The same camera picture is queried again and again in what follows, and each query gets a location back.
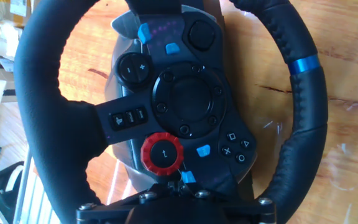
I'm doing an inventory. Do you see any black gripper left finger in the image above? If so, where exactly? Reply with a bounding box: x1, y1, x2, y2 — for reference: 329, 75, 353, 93
75, 182, 175, 224

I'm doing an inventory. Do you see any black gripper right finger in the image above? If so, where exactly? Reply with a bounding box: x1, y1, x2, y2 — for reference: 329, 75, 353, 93
183, 182, 278, 224

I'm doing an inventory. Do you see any black steering wheel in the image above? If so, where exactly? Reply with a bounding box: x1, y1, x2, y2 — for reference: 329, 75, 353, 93
13, 0, 329, 224

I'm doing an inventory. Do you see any wooden board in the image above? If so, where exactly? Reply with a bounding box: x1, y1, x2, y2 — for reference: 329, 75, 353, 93
57, 0, 358, 224

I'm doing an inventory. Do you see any torn labelled cardboard box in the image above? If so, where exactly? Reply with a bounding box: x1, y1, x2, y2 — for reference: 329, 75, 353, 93
0, 0, 33, 28

